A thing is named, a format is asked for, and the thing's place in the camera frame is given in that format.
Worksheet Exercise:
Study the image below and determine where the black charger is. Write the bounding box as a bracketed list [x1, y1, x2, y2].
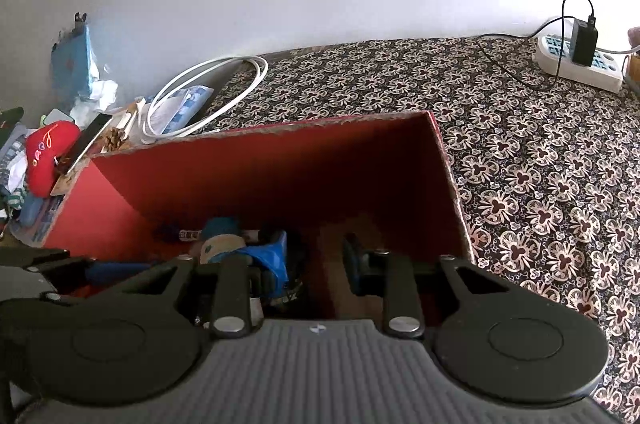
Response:
[571, 18, 600, 67]

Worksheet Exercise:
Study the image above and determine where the brown pine cone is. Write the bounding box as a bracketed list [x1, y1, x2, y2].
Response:
[100, 127, 134, 153]

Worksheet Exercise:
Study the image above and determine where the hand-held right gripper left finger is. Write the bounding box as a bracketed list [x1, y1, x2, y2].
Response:
[120, 231, 290, 340]

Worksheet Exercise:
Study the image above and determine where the black cable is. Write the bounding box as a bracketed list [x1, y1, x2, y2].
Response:
[477, 0, 597, 92]

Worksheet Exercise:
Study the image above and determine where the white power strip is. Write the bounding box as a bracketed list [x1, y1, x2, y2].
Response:
[532, 31, 626, 94]

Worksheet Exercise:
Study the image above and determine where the blue white printed packet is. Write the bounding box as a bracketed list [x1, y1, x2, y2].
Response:
[146, 84, 214, 128]

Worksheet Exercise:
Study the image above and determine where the red cardboard box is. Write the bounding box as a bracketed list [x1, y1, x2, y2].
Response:
[42, 110, 476, 321]

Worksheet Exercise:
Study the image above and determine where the red plush heart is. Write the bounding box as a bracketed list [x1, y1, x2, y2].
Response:
[25, 120, 82, 197]

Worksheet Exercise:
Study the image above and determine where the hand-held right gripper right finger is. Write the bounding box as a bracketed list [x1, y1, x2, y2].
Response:
[342, 234, 526, 338]

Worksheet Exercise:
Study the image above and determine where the grey cable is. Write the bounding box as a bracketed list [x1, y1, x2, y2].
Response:
[597, 45, 640, 58]

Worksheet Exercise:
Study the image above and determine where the floral patterned cloth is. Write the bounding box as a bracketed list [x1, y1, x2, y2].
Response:
[200, 36, 640, 424]

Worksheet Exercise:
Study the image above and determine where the black phone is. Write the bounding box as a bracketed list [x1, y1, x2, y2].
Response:
[64, 113, 114, 175]

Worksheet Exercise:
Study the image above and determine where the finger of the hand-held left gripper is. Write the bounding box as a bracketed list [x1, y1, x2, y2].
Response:
[84, 260, 152, 285]

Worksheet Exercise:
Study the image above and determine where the white coiled cable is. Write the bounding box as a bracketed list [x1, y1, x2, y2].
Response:
[140, 56, 270, 145]

